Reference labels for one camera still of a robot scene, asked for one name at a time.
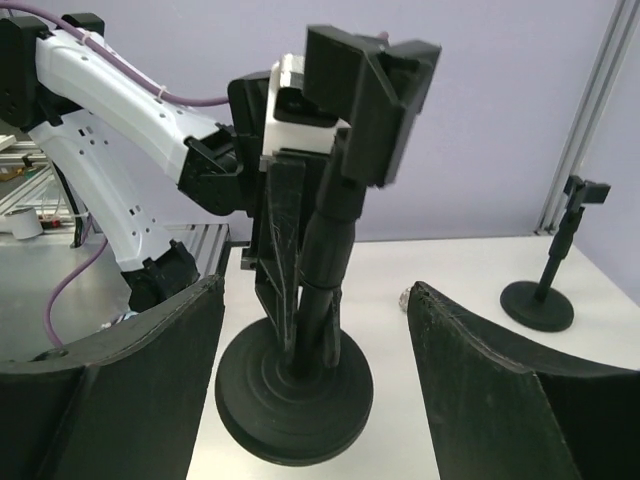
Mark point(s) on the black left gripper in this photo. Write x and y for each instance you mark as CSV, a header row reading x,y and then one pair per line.
x,y
274,243

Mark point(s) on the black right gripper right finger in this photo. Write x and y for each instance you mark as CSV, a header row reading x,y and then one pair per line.
x,y
502,406

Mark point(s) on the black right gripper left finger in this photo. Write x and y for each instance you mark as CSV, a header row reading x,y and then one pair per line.
x,y
124,403

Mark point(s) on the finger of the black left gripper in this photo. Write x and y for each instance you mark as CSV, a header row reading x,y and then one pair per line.
x,y
331,337

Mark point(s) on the round-base mic stand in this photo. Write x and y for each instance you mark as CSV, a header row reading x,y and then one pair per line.
x,y
288,408
537,305

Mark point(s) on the silver glitter microphone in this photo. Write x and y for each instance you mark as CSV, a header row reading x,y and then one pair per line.
x,y
404,299

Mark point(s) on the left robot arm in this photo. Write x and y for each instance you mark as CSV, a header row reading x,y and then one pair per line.
x,y
66,89

